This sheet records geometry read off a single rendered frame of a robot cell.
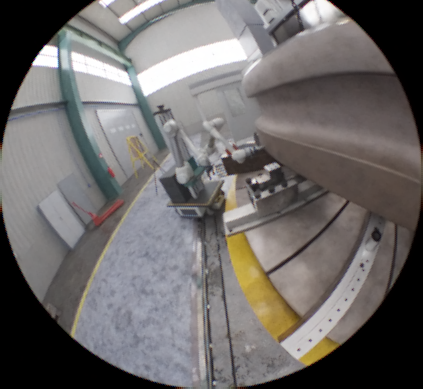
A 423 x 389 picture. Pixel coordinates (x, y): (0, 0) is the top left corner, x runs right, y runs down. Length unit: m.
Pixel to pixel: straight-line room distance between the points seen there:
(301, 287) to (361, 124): 1.09
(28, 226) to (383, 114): 6.84
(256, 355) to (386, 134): 1.67
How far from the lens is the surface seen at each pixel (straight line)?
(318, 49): 0.79
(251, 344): 1.47
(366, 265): 0.94
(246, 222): 1.46
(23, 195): 6.24
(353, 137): 0.89
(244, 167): 2.41
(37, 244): 6.02
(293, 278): 1.20
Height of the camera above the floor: 1.45
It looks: 25 degrees down
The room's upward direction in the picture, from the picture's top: 23 degrees counter-clockwise
